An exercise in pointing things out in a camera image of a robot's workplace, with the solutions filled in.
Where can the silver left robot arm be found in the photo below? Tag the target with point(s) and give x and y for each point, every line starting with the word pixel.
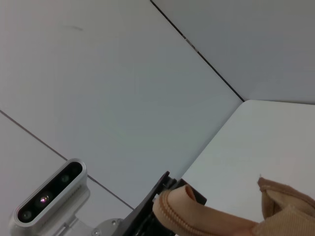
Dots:
pixel 108 227

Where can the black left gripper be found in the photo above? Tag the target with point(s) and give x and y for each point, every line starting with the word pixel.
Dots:
pixel 145 221

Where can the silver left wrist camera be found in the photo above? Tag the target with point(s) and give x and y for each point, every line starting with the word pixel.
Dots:
pixel 49 196

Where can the khaki fabric food bag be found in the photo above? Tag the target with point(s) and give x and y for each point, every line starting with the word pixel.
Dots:
pixel 283 221

